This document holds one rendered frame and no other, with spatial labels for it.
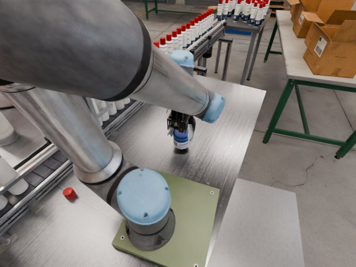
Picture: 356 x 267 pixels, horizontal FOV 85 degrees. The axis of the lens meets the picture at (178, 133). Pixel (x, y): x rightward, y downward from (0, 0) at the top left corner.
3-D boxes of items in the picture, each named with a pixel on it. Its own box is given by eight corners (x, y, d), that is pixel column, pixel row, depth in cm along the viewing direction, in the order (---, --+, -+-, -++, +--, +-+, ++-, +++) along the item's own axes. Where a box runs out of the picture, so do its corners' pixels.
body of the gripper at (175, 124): (166, 131, 73) (165, 104, 65) (174, 116, 79) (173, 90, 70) (186, 135, 71) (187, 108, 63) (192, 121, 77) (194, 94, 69)
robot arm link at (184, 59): (160, 55, 55) (177, 46, 60) (162, 89, 63) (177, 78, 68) (184, 62, 52) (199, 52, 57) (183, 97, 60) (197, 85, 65)
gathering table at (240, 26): (214, 70, 322) (223, 4, 258) (252, 78, 302) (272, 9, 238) (196, 91, 276) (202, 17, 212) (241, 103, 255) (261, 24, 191)
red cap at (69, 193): (66, 193, 71) (62, 188, 68) (76, 190, 72) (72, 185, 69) (65, 201, 68) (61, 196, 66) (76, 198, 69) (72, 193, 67)
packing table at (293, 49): (260, 60, 352) (275, 9, 298) (309, 65, 335) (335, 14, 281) (258, 144, 201) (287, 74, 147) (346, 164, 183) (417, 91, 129)
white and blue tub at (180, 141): (176, 136, 89) (176, 125, 84) (191, 140, 87) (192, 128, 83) (171, 147, 84) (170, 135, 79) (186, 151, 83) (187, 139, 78)
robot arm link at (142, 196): (151, 246, 47) (145, 229, 37) (112, 213, 52) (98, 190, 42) (179, 206, 54) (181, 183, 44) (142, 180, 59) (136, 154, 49)
